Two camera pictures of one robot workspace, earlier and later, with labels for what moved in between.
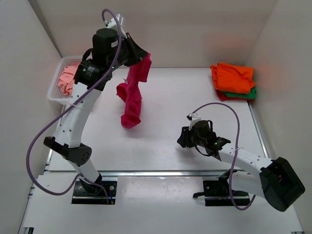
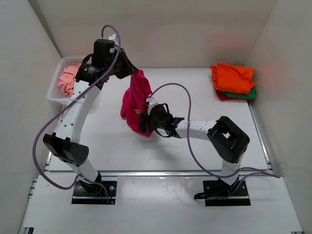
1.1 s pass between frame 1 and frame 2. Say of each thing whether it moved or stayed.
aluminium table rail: stayed
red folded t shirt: stayed
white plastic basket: stayed
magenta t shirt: moved
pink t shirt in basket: stayed
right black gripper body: moved
